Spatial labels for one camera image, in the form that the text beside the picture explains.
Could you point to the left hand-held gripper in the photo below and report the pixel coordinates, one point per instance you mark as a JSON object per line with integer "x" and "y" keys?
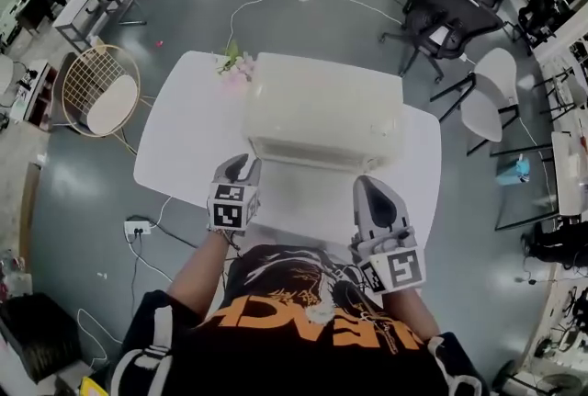
{"x": 227, "y": 206}

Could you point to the low wooden shelf unit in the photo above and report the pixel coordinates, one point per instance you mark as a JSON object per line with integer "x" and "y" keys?
{"x": 37, "y": 95}

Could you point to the black shirt with orange print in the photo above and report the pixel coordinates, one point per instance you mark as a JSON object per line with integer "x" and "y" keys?
{"x": 285, "y": 339}

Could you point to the blue bag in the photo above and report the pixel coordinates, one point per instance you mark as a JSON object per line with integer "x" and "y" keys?
{"x": 514, "y": 171}

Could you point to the black storage box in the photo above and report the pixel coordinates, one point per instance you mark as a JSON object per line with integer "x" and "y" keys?
{"x": 37, "y": 334}

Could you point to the black metal frame table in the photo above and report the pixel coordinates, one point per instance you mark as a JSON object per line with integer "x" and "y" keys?
{"x": 549, "y": 183}

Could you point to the yellow object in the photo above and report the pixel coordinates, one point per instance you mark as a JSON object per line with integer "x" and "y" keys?
{"x": 94, "y": 387}

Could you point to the person's right forearm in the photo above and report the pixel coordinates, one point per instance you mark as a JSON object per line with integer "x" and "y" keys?
{"x": 409, "y": 316}

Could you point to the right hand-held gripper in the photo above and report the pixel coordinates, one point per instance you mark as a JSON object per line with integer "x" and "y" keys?
{"x": 390, "y": 247}

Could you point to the person's left forearm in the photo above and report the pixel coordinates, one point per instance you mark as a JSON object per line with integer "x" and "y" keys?
{"x": 197, "y": 279}

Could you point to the black bag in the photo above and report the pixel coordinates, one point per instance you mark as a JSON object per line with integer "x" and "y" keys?
{"x": 558, "y": 242}

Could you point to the white side table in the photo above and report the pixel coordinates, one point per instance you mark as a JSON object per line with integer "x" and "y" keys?
{"x": 569, "y": 173}

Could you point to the white chair with black legs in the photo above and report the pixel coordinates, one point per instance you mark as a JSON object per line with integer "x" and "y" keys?
{"x": 487, "y": 105}

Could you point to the pink flowers with green leaves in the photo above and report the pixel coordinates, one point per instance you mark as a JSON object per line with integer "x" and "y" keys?
{"x": 236, "y": 63}

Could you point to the black mesh office chair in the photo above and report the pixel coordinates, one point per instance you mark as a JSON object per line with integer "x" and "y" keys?
{"x": 434, "y": 33}

